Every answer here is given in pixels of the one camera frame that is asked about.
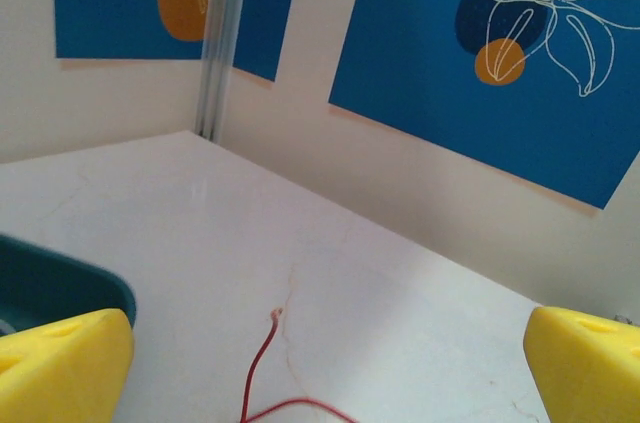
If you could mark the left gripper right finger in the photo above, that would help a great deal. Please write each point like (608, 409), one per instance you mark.
(590, 373)

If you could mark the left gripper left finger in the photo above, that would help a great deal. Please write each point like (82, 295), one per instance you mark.
(60, 373)

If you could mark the teal plastic tray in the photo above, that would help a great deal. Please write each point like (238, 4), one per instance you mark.
(50, 283)

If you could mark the blue flower line-art poster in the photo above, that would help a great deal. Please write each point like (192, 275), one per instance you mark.
(425, 93)

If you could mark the blue poster with orange oval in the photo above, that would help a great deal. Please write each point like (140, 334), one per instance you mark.
(110, 3)

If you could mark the aluminium corner post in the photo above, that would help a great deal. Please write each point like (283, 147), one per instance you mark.
(220, 43)

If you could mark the blue wall poster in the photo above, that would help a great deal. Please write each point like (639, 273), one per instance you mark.
(265, 3)

